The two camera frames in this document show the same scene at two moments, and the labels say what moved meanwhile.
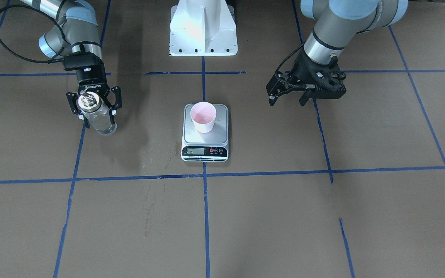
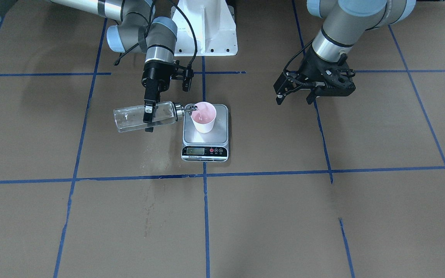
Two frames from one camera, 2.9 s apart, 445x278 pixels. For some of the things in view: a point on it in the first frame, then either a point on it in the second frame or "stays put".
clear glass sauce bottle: (97, 112) -> (128, 118)
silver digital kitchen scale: (211, 146) stays put
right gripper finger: (118, 104) -> (148, 112)
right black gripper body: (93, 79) -> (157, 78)
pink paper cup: (203, 114) stays put
